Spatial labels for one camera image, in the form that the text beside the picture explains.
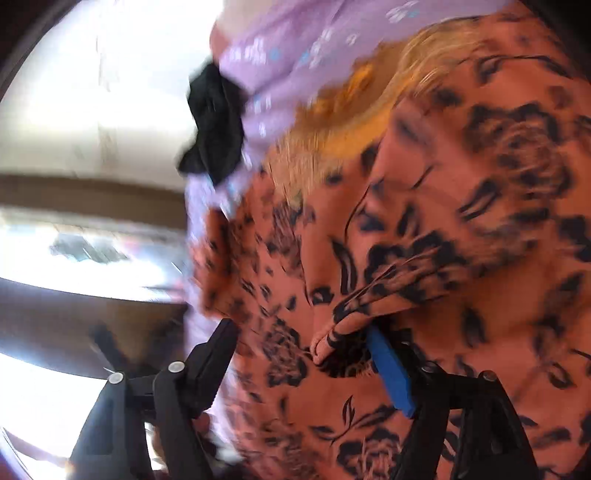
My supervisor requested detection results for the orange black floral garment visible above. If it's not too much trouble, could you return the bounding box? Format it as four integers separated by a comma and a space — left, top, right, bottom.
194, 1, 590, 479

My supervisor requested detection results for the purple floral bed sheet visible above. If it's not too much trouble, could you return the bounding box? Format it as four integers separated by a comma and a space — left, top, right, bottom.
181, 0, 514, 462

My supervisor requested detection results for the window with metal grille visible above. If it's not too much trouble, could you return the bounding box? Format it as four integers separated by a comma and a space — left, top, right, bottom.
1, 205, 188, 304

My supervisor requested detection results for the black folded garment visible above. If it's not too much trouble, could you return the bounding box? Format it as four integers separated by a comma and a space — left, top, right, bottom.
177, 62, 247, 186

